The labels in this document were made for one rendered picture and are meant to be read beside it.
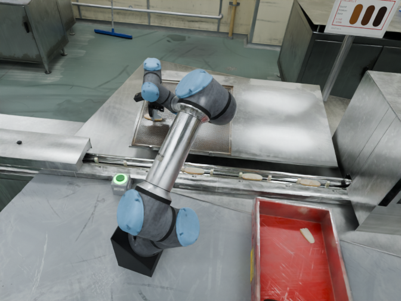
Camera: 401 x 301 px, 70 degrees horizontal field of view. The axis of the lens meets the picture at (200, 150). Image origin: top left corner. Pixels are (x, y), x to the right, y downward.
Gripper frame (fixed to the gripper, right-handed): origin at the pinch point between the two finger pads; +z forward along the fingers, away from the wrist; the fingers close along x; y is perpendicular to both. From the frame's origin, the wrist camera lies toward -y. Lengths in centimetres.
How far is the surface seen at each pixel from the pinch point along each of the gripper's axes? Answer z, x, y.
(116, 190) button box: 0.3, -46.4, -2.2
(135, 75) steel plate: 21, 52, -32
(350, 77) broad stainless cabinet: 60, 147, 144
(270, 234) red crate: 1, -50, 66
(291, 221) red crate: 2, -42, 76
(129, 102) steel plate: 15.8, 20.7, -23.5
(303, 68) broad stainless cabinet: 56, 142, 98
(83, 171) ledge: 1.1, -40.1, -20.8
